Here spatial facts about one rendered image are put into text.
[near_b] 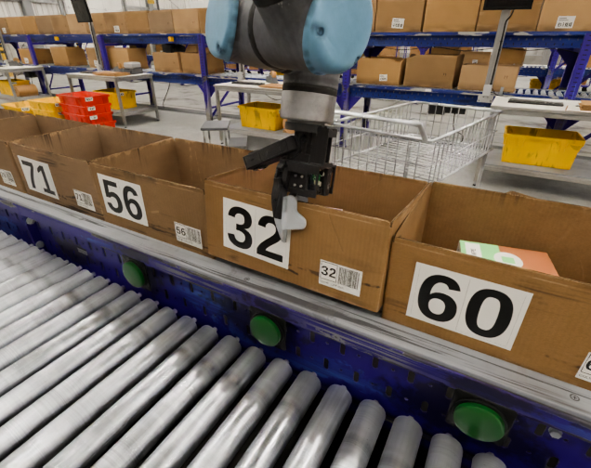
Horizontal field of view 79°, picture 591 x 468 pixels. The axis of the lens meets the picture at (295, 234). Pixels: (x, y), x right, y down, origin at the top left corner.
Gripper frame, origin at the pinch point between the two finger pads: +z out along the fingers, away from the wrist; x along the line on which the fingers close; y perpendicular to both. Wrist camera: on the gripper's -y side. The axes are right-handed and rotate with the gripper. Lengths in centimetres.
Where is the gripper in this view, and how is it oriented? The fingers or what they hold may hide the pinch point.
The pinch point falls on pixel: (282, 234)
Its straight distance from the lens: 67.2
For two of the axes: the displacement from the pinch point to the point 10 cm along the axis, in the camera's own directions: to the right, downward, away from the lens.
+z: -1.1, 9.5, 2.9
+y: 8.7, 2.4, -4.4
